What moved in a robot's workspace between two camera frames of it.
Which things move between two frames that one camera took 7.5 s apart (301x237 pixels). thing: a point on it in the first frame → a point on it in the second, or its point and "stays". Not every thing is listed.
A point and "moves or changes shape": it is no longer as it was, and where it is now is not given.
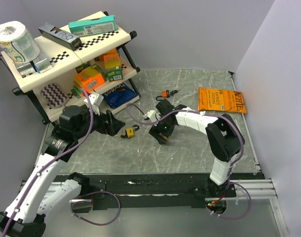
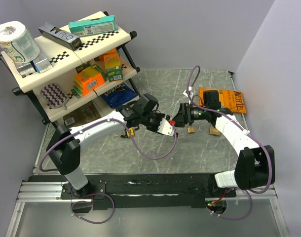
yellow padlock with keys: x=130 y=132 stays
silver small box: x=24 y=68 stays
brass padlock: x=164 y=136 moves or changes shape
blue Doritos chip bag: x=119 y=96 stays
